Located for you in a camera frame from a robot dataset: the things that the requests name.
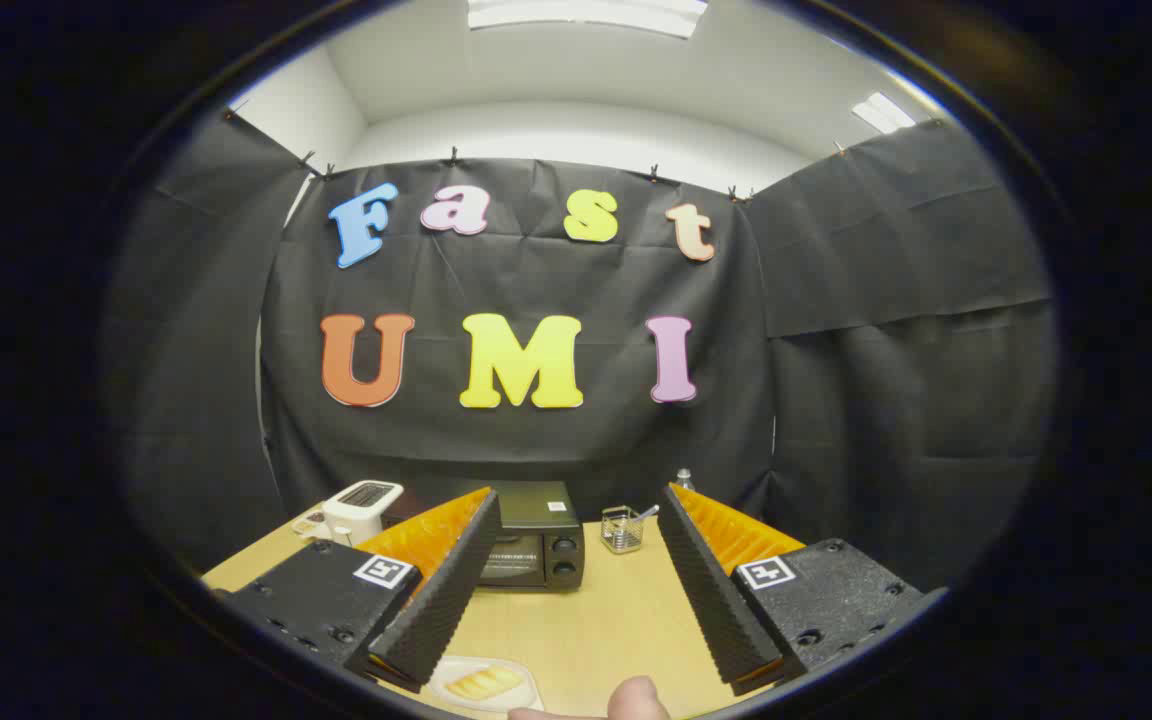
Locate white oval plate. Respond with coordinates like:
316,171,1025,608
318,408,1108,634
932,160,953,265
426,655,545,713

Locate black toaster oven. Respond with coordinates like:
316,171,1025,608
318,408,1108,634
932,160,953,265
381,481,587,591

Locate white pop-up toaster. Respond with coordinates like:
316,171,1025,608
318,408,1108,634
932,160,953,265
321,480,405,548

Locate wire mesh utensil holder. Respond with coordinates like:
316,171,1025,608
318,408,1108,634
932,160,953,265
601,506,645,554

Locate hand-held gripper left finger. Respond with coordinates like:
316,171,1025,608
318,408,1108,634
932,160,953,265
221,487,503,694

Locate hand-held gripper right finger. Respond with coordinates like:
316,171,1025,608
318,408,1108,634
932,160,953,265
656,483,927,698

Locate large ceiling light panel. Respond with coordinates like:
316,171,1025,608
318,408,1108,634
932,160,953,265
466,0,709,39

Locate black backdrop cloth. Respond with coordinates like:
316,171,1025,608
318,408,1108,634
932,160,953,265
101,115,1062,601

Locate small ceiling light panel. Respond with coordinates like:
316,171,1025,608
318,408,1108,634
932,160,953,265
851,92,917,134

